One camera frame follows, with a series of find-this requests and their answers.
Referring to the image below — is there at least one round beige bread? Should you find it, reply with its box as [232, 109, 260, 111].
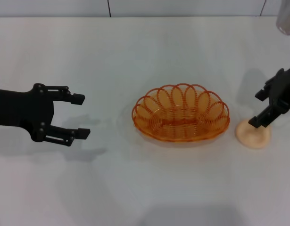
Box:
[235, 118, 272, 150]

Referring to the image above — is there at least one orange woven plastic basket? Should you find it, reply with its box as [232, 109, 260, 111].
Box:
[131, 82, 231, 143]

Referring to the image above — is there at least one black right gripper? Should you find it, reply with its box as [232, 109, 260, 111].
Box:
[248, 63, 290, 129]

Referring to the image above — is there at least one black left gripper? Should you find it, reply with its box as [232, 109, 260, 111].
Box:
[0, 82, 91, 148]

